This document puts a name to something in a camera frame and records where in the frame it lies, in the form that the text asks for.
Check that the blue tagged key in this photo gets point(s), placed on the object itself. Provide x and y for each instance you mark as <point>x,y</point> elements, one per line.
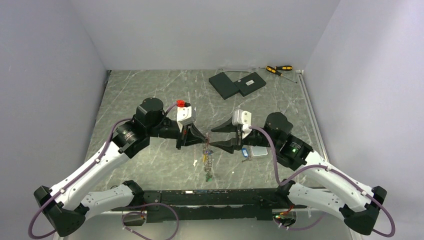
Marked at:
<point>246,155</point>

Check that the large black box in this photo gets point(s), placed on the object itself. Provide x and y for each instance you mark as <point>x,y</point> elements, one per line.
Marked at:
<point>223,85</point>

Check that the grey rectangular tin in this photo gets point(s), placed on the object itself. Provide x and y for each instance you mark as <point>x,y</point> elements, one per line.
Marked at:
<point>258,151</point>

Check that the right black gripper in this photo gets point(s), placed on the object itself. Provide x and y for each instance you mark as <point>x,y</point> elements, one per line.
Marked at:
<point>228,145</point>

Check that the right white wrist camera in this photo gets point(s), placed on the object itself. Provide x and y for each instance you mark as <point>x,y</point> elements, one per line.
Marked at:
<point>242,118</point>

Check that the orange black screwdriver front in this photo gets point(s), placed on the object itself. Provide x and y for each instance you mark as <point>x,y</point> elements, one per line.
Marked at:
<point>280,73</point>

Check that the orange black screwdriver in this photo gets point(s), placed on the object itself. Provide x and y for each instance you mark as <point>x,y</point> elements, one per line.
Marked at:
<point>278,68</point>
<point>280,73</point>

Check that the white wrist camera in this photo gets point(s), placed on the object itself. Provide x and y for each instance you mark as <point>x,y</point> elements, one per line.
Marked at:
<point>242,118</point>
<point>186,114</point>

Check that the orange black screwdriver back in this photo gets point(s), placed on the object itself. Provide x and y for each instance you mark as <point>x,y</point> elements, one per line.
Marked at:
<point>278,68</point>

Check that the small black box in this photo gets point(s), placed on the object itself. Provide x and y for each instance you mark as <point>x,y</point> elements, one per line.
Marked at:
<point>249,84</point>

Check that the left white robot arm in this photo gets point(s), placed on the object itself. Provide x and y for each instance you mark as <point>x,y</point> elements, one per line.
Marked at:
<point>72,201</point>

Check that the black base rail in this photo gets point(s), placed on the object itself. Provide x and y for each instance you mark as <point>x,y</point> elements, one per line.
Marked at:
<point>212,204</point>

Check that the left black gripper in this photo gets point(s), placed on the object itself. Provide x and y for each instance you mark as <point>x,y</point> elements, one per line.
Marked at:
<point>194,136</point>

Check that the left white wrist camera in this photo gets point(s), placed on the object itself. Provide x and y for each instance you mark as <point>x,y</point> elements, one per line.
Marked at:
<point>186,114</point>

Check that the metal keyring with keys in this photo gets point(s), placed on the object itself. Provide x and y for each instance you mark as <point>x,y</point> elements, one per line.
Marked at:
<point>207,160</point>

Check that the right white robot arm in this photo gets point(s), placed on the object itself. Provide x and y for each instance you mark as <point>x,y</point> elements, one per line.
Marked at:
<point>356,204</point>

